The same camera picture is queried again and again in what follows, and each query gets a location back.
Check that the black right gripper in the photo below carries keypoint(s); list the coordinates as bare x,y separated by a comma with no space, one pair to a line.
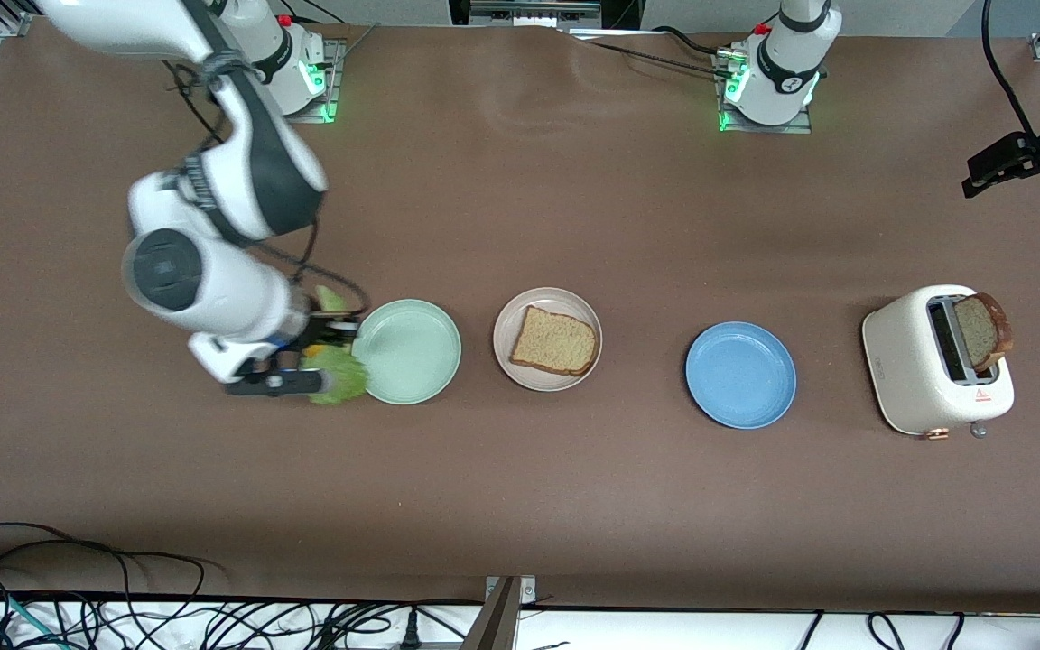
329,331

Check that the yellow mustard squeeze bottle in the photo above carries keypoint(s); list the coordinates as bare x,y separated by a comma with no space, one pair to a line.
312,348

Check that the green lettuce leaf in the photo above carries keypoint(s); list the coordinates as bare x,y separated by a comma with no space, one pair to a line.
339,379

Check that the brown bread slice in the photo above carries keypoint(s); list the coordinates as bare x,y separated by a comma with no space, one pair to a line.
552,343
979,332

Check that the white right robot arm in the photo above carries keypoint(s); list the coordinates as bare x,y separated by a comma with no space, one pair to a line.
213,280

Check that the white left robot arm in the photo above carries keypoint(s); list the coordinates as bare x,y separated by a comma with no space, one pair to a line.
786,72

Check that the green plate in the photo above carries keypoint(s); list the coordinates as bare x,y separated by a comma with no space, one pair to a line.
412,352

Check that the beige plate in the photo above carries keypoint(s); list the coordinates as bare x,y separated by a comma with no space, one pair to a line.
574,307

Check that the blue plate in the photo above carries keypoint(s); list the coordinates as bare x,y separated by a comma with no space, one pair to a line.
741,375

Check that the white toaster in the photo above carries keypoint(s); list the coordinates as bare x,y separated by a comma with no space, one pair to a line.
913,361

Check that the black power plug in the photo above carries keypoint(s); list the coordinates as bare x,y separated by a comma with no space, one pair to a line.
410,632

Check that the black equipment box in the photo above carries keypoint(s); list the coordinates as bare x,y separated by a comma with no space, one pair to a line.
529,11

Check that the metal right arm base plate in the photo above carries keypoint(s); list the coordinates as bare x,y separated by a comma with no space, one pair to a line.
332,81

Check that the metal table bracket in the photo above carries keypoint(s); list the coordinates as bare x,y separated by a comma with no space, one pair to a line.
504,623

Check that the aluminium frame profile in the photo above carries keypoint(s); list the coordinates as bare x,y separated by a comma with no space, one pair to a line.
14,23

